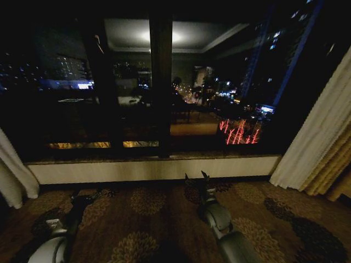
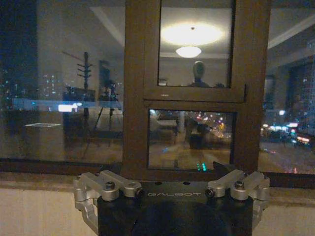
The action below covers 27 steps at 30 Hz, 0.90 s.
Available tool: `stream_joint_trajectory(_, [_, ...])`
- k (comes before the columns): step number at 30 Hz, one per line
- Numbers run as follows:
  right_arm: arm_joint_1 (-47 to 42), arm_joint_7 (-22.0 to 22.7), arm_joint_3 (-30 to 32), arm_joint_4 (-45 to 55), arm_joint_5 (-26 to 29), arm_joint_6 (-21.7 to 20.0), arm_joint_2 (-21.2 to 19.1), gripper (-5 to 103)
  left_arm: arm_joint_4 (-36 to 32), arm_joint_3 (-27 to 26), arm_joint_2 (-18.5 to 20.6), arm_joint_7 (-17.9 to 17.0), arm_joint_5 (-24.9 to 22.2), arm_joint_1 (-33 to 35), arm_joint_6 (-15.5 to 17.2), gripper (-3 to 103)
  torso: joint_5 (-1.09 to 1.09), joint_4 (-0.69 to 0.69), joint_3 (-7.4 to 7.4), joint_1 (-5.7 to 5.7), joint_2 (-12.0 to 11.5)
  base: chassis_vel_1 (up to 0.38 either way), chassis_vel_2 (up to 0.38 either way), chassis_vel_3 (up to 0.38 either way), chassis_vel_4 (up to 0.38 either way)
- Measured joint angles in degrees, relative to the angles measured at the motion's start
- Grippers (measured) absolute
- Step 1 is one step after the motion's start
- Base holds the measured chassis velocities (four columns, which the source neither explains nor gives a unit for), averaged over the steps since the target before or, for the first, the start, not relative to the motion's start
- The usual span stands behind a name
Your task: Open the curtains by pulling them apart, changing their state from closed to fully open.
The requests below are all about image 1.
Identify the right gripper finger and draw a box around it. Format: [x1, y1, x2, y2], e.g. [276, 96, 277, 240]
[184, 172, 196, 191]
[200, 170, 211, 188]

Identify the white sheer curtain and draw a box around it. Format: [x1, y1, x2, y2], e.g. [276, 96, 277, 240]
[269, 45, 351, 190]
[0, 128, 41, 209]

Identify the yellow drape curtain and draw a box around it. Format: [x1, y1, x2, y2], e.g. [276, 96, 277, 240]
[298, 128, 351, 202]

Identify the stone window sill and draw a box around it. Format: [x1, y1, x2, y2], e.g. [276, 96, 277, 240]
[24, 153, 283, 166]

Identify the dark window mullion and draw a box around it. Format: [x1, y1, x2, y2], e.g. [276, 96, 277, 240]
[149, 13, 174, 159]

